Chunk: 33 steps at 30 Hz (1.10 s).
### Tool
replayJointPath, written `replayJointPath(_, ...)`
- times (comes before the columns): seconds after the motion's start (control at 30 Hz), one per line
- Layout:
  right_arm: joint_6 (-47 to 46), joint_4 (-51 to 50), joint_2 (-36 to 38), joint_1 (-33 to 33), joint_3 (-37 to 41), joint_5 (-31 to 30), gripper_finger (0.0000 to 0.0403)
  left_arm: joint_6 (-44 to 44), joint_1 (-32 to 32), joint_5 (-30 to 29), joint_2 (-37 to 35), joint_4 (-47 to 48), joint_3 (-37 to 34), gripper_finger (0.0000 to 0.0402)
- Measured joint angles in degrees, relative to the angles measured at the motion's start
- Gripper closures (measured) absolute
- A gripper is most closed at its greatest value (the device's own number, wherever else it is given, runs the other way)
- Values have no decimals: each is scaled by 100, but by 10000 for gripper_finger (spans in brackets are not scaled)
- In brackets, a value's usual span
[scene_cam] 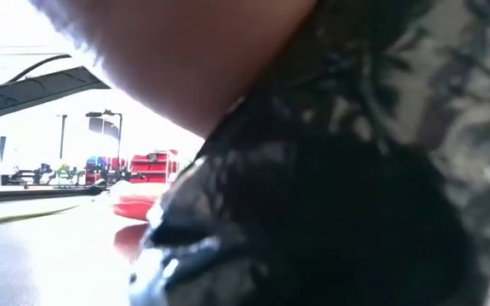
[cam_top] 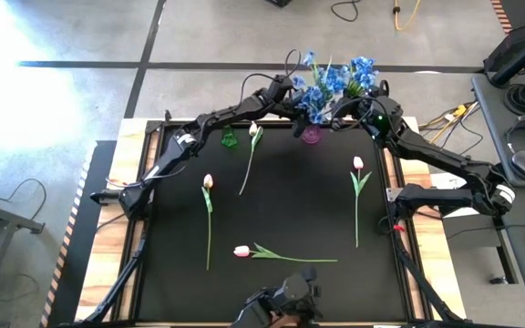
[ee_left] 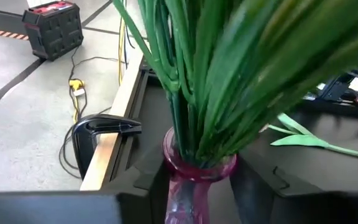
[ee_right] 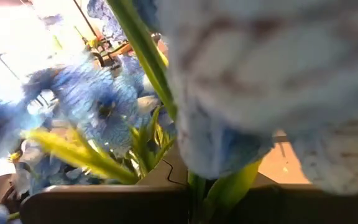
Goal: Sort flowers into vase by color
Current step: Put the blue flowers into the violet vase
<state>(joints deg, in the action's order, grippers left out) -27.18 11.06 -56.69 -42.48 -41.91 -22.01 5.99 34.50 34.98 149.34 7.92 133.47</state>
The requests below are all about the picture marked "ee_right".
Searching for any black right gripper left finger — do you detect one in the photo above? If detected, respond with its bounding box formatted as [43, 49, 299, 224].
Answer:
[137, 146, 189, 187]

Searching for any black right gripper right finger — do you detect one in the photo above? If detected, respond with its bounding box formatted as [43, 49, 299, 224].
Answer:
[250, 172, 275, 187]

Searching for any blue veined flower bunch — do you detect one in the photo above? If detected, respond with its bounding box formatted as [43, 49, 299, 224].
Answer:
[0, 0, 180, 224]

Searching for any blue artificial flower spray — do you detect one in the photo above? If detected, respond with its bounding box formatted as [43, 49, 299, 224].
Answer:
[106, 0, 358, 224]

